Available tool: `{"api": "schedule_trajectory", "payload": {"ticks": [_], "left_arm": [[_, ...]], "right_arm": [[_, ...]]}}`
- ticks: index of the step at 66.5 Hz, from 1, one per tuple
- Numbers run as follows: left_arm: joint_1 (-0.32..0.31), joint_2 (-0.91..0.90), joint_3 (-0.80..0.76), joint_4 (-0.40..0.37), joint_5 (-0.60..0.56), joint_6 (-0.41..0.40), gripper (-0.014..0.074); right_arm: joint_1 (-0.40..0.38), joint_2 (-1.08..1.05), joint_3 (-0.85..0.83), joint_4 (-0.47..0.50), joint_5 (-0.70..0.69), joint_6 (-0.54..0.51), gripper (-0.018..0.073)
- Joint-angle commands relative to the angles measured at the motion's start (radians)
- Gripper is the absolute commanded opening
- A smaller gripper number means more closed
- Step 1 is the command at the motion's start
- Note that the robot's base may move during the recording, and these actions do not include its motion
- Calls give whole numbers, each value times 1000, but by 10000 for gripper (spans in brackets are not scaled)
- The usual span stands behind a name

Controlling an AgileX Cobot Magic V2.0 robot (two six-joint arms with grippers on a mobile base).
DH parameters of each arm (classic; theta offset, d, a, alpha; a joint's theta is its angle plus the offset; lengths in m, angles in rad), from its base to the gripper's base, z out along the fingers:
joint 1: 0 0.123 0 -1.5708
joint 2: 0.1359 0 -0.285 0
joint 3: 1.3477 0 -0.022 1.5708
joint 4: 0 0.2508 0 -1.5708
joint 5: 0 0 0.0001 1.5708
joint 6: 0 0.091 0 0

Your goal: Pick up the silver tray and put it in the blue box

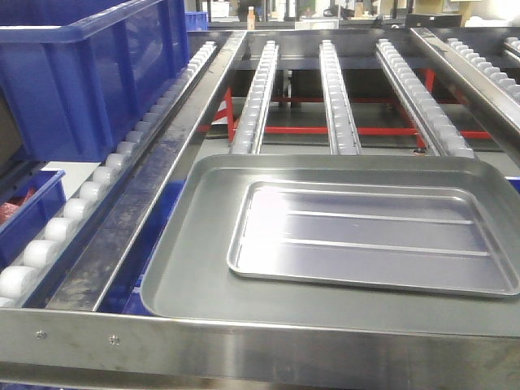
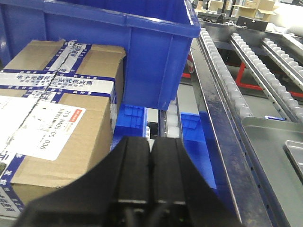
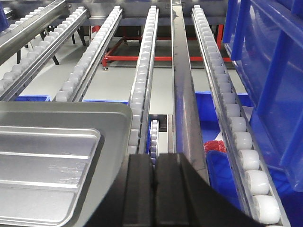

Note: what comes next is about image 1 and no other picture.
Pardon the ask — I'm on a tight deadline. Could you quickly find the small silver ridged tray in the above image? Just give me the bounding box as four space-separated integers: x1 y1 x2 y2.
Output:
227 180 519 297

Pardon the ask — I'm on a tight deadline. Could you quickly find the large grey metal tray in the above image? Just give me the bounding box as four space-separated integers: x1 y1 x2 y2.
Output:
141 155 519 336

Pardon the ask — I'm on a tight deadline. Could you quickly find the large blue plastic box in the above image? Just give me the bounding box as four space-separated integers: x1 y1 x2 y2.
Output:
1 1 189 162

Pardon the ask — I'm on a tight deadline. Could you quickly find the white roller track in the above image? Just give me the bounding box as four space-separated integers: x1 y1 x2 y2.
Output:
319 40 362 155
1 41 217 308
376 38 475 158
446 37 519 103
229 41 280 155

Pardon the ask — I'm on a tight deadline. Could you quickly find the blue crate lower shelf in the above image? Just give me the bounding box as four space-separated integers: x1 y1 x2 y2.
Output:
97 180 185 316

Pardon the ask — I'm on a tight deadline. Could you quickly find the small blue bin with red contents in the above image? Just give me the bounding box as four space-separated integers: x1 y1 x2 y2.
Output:
1 170 66 270

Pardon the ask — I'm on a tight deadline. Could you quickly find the white roller track far left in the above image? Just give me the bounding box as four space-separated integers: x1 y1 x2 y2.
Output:
1 41 217 308

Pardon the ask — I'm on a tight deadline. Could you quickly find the red metal frame below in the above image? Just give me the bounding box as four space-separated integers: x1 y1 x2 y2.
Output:
206 69 498 152

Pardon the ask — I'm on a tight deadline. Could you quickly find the steel divider rail left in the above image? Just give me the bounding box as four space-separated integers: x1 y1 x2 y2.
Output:
46 31 247 311

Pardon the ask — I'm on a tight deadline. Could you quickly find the steel divider rail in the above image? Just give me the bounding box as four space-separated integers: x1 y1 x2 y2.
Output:
46 31 247 311
410 28 519 138

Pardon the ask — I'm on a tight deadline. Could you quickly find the steel divider rail right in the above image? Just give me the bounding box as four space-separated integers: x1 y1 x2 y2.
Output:
410 28 519 138

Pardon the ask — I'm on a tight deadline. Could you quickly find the steel front frame rail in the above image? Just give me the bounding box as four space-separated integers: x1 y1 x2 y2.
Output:
1 309 519 389

